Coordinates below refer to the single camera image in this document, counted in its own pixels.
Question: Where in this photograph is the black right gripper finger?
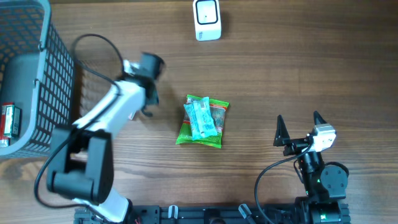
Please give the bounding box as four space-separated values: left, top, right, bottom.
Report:
273 114 291 146
313 111 327 125

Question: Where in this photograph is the white barcode scanner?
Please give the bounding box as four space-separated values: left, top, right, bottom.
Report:
192 0 221 41

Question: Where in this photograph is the green white box in basket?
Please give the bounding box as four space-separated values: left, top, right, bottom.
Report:
4 105 21 138

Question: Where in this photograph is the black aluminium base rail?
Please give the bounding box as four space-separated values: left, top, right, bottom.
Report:
73 203 352 224

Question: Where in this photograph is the red white box in basket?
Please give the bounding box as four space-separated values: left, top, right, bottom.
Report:
0 102 14 147

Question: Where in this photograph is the dark grey plastic basket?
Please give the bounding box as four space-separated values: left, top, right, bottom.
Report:
1 1 75 159

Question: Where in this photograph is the green snack bag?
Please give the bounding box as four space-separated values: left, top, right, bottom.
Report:
175 98 229 149

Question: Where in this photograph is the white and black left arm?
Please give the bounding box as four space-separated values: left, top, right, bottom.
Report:
43 53 164 223

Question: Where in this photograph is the orange tissue pack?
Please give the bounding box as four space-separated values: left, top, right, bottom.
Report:
128 112 136 120

